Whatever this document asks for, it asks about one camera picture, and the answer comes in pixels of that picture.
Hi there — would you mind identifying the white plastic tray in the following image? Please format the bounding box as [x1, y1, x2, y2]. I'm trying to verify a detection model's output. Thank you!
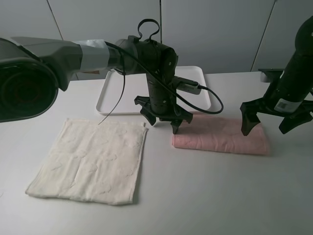
[96, 66, 211, 115]

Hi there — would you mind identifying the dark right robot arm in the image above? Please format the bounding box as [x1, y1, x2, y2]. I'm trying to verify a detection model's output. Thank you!
[240, 18, 313, 136]

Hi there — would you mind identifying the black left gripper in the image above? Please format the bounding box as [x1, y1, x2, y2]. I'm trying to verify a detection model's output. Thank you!
[134, 74, 193, 134]

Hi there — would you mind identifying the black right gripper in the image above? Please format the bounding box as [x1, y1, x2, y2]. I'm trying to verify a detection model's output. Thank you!
[240, 73, 313, 136]

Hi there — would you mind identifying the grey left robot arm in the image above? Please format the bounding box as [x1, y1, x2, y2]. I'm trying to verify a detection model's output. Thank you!
[0, 36, 193, 133]

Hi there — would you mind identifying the pink towel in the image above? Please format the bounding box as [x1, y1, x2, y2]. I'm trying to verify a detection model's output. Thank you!
[172, 115, 270, 156]

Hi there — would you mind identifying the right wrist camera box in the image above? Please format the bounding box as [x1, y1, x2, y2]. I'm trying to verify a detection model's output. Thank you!
[258, 69, 284, 83]

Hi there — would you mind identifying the cream white towel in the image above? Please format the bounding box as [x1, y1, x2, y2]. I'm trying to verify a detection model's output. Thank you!
[25, 119, 148, 205]

